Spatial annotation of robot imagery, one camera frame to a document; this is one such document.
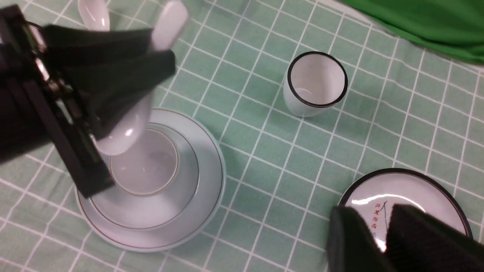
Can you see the pale blue thin-rimmed bowl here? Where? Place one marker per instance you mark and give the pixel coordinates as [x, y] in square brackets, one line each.
[147, 212]

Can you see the pale blue round plate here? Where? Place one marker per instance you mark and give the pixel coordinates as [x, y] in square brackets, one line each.
[200, 210]

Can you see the green checkered tablecloth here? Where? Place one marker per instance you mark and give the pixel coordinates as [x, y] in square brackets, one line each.
[406, 107]

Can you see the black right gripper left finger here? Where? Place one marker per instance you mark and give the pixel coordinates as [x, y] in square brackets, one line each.
[350, 246]

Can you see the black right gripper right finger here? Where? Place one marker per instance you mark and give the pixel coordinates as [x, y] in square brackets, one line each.
[419, 242]

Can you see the white spoon with printed handle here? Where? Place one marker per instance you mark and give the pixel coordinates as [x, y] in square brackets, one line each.
[95, 14]

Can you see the green backdrop cloth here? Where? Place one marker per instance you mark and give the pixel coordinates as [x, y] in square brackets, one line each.
[453, 28]

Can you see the black-rimmed cartoon plate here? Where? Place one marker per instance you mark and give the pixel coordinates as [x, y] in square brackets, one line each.
[374, 195]

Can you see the black-rimmed white cup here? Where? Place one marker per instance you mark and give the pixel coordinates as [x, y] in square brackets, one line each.
[314, 82]

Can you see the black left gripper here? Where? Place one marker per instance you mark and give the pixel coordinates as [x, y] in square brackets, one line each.
[108, 70]

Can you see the plain pale blue spoon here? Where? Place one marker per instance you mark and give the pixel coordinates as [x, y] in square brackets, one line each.
[133, 120]

